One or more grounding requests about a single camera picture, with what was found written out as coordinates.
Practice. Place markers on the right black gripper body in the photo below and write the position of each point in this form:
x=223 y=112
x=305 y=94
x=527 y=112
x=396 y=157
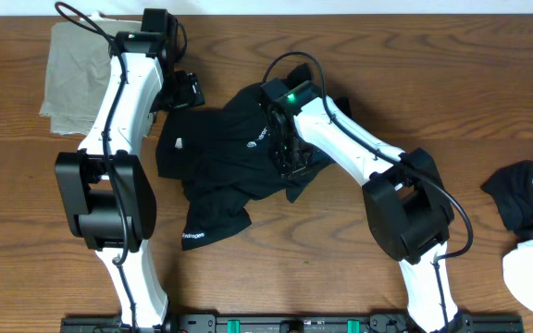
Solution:
x=293 y=157

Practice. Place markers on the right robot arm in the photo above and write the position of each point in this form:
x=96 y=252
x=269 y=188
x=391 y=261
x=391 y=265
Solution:
x=406 y=209

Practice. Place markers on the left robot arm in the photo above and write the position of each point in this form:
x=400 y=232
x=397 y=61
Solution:
x=108 y=200

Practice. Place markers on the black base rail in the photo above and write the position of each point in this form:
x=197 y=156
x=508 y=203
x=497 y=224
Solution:
x=206 y=323

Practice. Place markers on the folded khaki trousers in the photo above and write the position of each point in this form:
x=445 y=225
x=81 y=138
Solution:
x=77 y=75

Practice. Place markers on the black polo shirt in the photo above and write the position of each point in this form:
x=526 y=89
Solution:
x=221 y=157

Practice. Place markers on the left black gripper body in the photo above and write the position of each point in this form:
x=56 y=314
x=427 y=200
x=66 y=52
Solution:
x=186 y=92

